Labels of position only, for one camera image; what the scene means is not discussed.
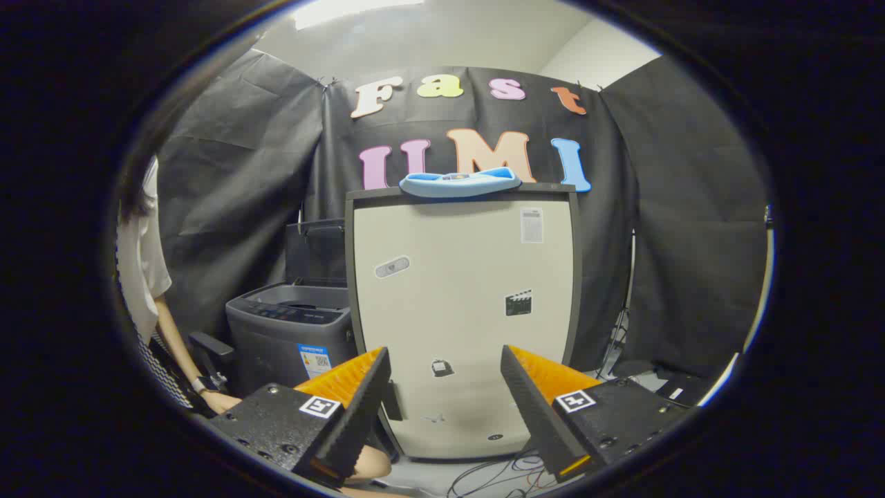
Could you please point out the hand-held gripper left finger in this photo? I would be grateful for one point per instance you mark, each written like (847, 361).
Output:
(359, 408)

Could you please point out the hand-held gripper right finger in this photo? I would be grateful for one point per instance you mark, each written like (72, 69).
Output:
(532, 408)

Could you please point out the grey washing machine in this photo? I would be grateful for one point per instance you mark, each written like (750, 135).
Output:
(276, 346)

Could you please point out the dark washing machine lid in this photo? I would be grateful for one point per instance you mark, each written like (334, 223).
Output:
(314, 252)

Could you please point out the light blue garment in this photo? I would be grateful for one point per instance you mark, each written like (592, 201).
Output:
(456, 185)

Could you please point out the black light stand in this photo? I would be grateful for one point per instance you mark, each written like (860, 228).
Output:
(617, 339)

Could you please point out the black equipment case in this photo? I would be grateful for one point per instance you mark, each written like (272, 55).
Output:
(691, 387)

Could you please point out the black office chair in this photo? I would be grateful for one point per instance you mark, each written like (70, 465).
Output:
(211, 346)

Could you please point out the black backdrop cloth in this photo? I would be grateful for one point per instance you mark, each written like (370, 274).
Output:
(235, 173)

